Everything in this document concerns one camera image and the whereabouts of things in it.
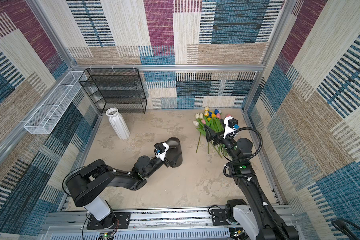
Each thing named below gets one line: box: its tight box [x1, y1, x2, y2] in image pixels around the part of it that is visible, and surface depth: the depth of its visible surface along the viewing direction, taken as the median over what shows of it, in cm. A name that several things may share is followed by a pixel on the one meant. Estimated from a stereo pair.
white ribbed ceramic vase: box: [105, 107, 131, 140], surface depth 93 cm
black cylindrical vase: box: [165, 137, 183, 168], surface depth 80 cm
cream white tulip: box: [193, 120, 206, 153], surface depth 109 cm
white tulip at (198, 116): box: [195, 113, 204, 119], surface depth 114 cm
